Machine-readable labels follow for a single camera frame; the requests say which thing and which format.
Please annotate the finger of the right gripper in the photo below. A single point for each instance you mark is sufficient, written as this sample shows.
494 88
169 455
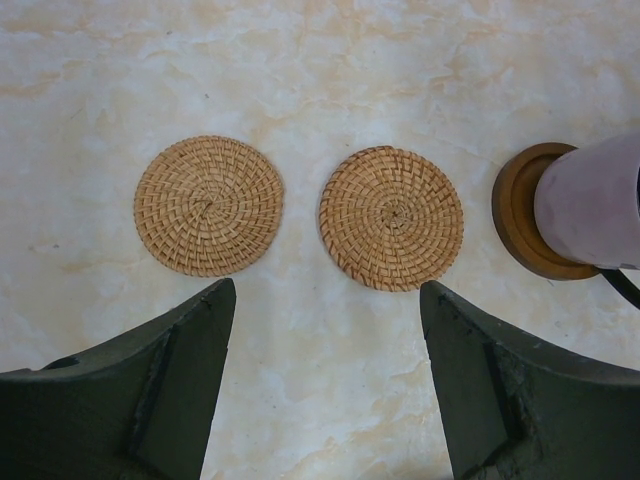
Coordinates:
621 284

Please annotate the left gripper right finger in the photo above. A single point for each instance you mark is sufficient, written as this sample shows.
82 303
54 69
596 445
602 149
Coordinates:
514 406

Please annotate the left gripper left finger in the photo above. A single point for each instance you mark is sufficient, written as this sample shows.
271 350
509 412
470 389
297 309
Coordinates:
138 406

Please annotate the purple ceramic mug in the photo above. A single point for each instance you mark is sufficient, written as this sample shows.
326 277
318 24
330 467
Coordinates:
586 204

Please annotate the dark wooden coaster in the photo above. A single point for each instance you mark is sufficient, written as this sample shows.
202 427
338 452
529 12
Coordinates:
512 205

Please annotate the woven rattan coaster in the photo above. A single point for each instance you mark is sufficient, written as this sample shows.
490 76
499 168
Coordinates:
390 219
208 206

